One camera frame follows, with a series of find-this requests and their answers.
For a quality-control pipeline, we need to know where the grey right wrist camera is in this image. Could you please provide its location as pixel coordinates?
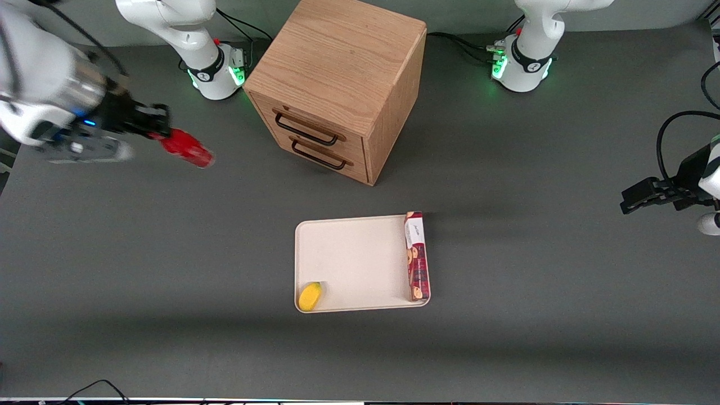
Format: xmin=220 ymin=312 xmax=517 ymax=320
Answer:
xmin=48 ymin=138 xmax=136 ymax=164

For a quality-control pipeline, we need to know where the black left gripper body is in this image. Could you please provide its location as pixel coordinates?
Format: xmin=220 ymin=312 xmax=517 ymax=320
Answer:
xmin=677 ymin=145 xmax=717 ymax=212

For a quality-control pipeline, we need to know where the black arm base cable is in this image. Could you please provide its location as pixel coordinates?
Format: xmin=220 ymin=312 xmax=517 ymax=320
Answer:
xmin=215 ymin=8 xmax=274 ymax=43
xmin=426 ymin=31 xmax=508 ymax=64

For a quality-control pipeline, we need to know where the black looped gripper cable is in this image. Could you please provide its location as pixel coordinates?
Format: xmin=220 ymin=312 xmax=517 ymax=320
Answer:
xmin=656 ymin=110 xmax=720 ymax=185

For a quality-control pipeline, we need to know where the black left arm base cable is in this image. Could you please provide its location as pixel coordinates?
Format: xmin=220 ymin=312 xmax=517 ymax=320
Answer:
xmin=426 ymin=31 xmax=508 ymax=64

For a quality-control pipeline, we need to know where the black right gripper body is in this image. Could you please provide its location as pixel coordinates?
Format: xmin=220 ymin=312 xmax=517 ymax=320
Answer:
xmin=101 ymin=91 xmax=142 ymax=137

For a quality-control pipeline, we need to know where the red tartan cookie box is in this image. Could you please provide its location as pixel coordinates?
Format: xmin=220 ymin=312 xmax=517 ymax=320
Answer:
xmin=404 ymin=211 xmax=431 ymax=303

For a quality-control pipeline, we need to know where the red coke bottle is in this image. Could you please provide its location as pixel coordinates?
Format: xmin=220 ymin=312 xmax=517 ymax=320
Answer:
xmin=160 ymin=128 xmax=216 ymax=169

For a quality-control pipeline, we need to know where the black floor cable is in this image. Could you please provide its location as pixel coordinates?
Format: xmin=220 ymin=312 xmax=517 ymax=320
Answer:
xmin=55 ymin=379 xmax=131 ymax=405

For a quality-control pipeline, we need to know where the yellow lemon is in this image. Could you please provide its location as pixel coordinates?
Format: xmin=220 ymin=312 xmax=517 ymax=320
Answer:
xmin=298 ymin=281 xmax=325 ymax=312

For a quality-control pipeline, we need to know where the black right arm base cable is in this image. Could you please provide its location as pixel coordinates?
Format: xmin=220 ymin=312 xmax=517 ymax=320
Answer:
xmin=215 ymin=8 xmax=274 ymax=43

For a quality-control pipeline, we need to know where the wooden two-drawer cabinet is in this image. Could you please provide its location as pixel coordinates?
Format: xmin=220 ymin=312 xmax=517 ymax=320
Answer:
xmin=242 ymin=0 xmax=428 ymax=187

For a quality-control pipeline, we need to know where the dark metal drawer handle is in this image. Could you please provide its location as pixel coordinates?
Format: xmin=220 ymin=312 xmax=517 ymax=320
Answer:
xmin=290 ymin=138 xmax=349 ymax=171
xmin=273 ymin=109 xmax=340 ymax=147

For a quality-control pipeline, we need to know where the black curved cable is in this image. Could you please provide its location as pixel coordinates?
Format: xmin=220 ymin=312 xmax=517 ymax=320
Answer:
xmin=701 ymin=60 xmax=720 ymax=111

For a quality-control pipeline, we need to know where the black right arm hose cable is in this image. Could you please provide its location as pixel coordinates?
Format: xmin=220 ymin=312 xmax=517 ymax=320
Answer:
xmin=31 ymin=0 xmax=131 ymax=77

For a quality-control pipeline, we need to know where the cream plastic tray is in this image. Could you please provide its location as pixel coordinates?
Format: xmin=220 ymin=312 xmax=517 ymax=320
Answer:
xmin=294 ymin=214 xmax=432 ymax=313

